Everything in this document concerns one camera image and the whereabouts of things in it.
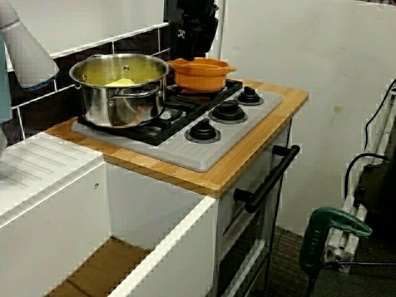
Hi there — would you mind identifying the stainless steel cooking pot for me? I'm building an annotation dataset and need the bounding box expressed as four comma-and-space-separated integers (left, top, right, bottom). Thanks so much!
68, 53, 171, 128

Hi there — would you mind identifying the thin black cable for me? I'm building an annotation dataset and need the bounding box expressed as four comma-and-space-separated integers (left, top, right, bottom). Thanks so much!
364, 79, 396, 150

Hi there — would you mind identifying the grey toy faucet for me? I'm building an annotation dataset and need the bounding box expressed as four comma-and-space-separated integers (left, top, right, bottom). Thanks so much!
0, 0, 60, 91

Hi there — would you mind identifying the dark side panel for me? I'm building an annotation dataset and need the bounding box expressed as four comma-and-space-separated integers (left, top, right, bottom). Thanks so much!
163, 0, 207, 61

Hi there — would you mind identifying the black stove knob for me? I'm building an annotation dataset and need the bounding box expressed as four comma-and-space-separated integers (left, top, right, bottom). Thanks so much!
208, 99, 249, 125
236, 85, 264, 106
184, 119, 222, 145

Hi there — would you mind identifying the grey toy stove top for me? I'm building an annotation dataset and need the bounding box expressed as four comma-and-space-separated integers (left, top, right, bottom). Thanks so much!
70, 79, 284, 173

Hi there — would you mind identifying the orange plastic pot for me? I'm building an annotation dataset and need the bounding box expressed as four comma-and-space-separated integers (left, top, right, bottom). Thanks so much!
166, 57, 238, 94

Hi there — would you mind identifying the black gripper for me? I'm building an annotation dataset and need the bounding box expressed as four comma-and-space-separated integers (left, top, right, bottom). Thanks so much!
176, 0, 219, 60

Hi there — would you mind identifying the aluminium frame profile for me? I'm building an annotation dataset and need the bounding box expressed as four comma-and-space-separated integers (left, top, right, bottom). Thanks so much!
324, 80, 396, 273

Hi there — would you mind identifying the thick black cable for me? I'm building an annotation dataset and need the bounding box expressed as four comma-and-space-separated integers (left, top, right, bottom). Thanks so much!
344, 153, 391, 202

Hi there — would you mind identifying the wooden countertop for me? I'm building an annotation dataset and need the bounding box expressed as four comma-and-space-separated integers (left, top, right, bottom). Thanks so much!
45, 79, 310, 199

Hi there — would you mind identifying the black oven door handle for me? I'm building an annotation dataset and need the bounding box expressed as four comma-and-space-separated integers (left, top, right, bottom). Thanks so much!
233, 144, 301, 214

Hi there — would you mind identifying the yellow corn cob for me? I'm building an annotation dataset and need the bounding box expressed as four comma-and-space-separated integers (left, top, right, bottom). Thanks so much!
104, 77, 137, 87

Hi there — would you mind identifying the black device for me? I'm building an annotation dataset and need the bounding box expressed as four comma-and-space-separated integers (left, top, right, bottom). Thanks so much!
355, 163, 396, 219

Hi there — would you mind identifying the white toy oven cabinet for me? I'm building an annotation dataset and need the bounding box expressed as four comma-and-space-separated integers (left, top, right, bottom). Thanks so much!
213, 117, 295, 297

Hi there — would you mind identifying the black burner grate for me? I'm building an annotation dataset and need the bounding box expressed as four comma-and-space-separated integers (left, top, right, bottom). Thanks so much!
77, 92, 207, 147
163, 79, 244, 108

